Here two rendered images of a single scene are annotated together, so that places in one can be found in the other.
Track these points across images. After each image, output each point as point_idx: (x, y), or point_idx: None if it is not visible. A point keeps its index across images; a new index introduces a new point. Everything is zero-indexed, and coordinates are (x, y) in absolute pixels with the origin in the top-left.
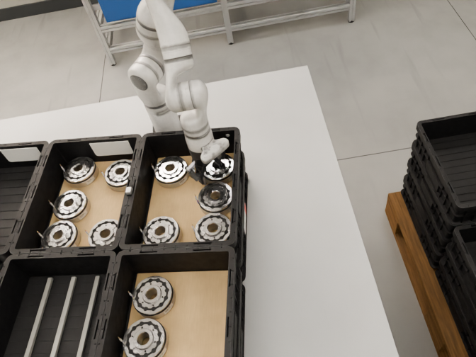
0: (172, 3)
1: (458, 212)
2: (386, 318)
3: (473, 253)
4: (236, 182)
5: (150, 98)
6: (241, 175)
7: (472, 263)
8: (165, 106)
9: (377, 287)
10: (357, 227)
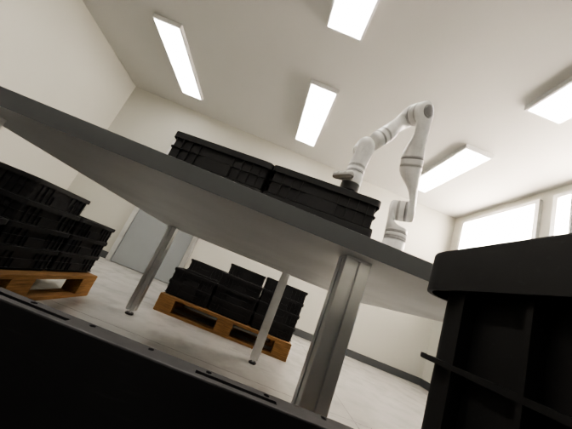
0: (414, 137)
1: (441, 334)
2: (174, 157)
3: None
4: (324, 181)
5: (386, 220)
6: (343, 216)
7: (132, 346)
8: (390, 231)
9: (214, 174)
10: (300, 208)
